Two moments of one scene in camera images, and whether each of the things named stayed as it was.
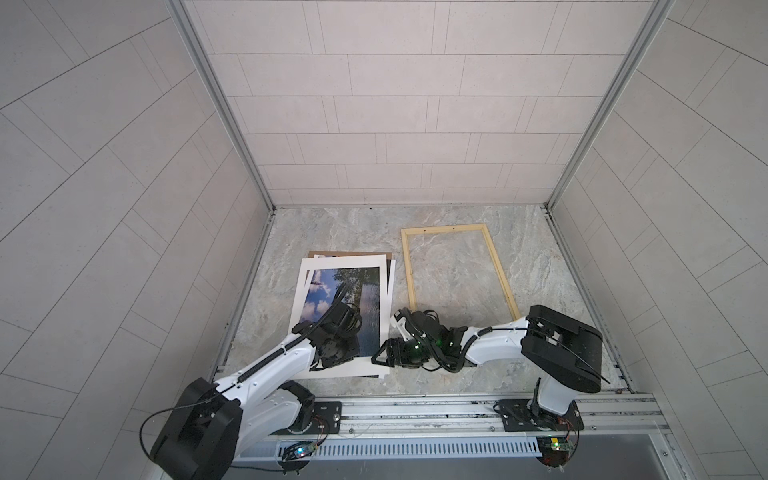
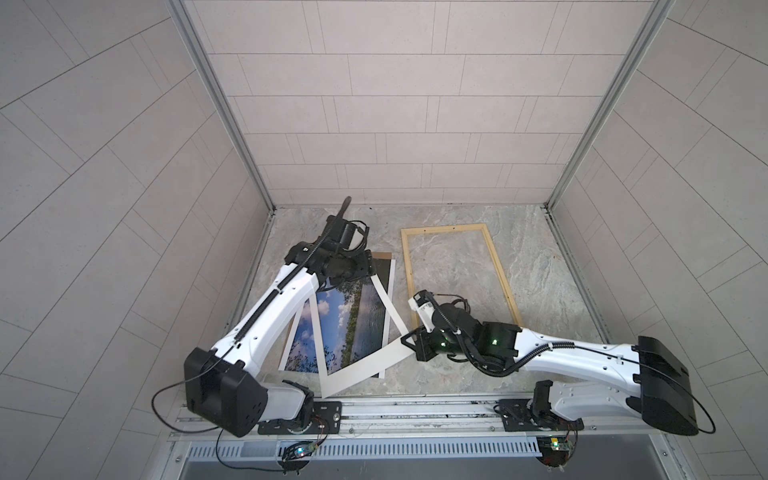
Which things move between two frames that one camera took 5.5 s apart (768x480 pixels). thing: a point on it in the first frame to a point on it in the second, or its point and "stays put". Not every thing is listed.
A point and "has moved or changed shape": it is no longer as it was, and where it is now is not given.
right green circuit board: (553, 450) stays put
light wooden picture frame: (405, 232) stays put
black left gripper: (354, 347) to (361, 264)
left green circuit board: (297, 455) stays put
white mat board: (328, 263) has moved or changed shape
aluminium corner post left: (188, 18) stays put
